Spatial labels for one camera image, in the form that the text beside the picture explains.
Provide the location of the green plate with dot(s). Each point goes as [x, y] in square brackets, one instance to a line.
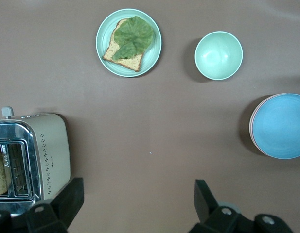
[103, 36]

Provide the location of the brown table mat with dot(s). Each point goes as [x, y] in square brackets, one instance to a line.
[149, 121]

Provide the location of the toast slice with seeds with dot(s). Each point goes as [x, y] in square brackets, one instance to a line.
[130, 61]

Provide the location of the blue plate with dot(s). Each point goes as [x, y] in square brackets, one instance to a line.
[281, 126]

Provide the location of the green bowl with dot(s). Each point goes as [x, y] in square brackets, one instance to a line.
[219, 55]

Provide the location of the green lettuce leaf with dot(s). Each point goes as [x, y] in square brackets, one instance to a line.
[135, 34]

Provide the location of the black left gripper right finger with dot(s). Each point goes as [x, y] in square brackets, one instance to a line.
[220, 221]

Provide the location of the pink plate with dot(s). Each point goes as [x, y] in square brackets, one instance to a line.
[251, 127]

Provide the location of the beige and chrome toaster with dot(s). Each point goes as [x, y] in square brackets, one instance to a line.
[52, 145]

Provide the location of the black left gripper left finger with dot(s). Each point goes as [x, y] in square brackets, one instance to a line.
[55, 216]

